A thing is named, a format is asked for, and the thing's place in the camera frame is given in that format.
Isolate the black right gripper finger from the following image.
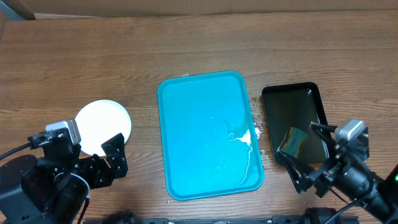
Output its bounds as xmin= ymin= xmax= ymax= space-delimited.
xmin=310 ymin=121 xmax=337 ymax=150
xmin=277 ymin=150 xmax=315 ymax=194

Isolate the yellow green scrub sponge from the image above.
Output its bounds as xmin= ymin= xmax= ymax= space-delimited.
xmin=279 ymin=127 xmax=308 ymax=158

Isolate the white plate with blue rim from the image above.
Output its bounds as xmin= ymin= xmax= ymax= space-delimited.
xmin=75 ymin=100 xmax=132 ymax=156

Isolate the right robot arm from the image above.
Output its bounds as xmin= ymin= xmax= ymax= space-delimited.
xmin=277 ymin=119 xmax=397 ymax=223

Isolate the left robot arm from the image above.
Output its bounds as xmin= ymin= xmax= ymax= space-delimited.
xmin=1 ymin=133 xmax=128 ymax=223

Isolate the black water tray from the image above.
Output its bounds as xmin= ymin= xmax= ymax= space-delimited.
xmin=262 ymin=82 xmax=328 ymax=166

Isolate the teal plastic serving tray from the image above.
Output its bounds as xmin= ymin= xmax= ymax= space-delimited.
xmin=157 ymin=71 xmax=264 ymax=200

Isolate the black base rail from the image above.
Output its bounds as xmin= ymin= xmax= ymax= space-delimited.
xmin=83 ymin=207 xmax=358 ymax=224

